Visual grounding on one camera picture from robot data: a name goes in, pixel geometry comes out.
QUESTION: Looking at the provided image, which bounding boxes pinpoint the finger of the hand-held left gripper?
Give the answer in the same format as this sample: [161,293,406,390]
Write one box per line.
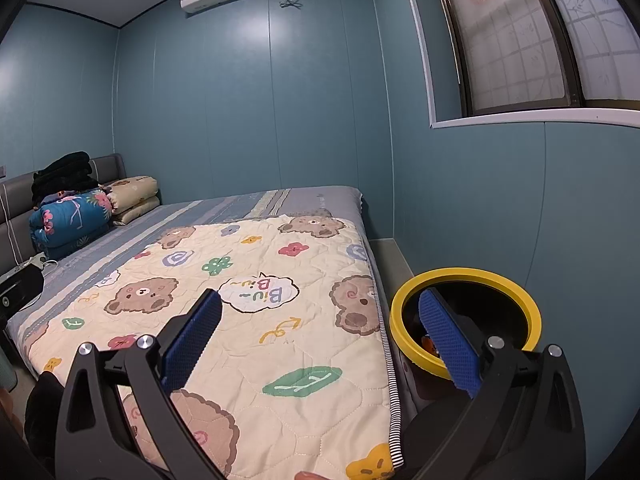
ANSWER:
[0,265,45,321]

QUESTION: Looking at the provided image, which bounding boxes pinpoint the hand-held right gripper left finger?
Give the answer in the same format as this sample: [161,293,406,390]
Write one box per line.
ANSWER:
[55,287,223,480]

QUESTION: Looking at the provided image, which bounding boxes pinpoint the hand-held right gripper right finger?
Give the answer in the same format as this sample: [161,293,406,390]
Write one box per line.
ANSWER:
[419,287,587,480]

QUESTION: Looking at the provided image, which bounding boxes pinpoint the black bin with yellow rim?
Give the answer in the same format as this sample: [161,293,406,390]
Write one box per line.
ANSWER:
[389,267,542,380]

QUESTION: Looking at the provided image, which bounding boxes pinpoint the white power strip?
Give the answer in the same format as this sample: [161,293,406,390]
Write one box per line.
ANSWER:
[17,254,58,273]

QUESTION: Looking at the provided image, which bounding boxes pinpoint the blue floral folded quilt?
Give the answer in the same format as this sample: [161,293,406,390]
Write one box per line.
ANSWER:
[28,187,113,261]

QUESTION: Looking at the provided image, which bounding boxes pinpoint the grey ledge beside bed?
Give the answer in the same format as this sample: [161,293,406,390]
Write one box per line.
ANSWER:
[370,237,416,281]

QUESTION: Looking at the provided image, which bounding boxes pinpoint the bear printed blanket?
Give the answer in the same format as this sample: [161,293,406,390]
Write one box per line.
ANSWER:
[22,214,401,480]

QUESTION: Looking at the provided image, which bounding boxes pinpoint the person's dark clothing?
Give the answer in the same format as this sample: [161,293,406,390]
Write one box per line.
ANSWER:
[24,370,68,466]

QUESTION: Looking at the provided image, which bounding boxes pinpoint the black folded clothes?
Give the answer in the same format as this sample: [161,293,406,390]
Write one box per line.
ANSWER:
[31,151,98,206]

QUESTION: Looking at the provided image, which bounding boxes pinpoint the bed with striped sheet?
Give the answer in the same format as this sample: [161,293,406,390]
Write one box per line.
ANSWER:
[0,185,401,480]

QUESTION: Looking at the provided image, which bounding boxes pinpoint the beige patterned pillows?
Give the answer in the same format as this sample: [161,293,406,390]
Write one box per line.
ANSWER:
[107,176,161,226]

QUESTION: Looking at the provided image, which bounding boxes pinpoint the grey padded headboard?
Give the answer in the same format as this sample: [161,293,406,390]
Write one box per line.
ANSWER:
[0,153,126,281]

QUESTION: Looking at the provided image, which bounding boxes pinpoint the frosted sliding window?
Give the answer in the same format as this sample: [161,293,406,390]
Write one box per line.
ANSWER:
[397,0,640,131]

